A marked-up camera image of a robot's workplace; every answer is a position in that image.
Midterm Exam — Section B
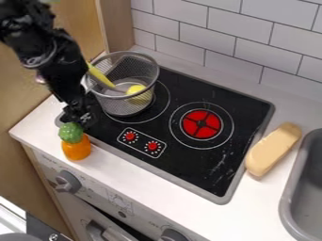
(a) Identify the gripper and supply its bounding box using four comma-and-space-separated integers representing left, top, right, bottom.
56, 92, 103, 129

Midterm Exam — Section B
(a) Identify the orange toy with green top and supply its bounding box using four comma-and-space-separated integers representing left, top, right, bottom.
56, 121, 93, 162

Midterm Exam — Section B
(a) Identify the yellow toy lemon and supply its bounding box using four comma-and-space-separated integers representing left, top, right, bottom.
124, 84, 153, 106

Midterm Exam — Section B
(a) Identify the silver mesh basket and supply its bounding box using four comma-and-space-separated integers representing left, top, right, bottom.
81, 50, 161, 118

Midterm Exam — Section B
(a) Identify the toy stove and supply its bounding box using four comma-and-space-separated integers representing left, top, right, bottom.
54, 64, 277, 205

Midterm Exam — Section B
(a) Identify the tan toy bread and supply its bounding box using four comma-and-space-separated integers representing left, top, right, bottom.
244, 121, 303, 178

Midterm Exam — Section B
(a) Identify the toy sink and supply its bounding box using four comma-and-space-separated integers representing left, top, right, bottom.
278, 127, 322, 241

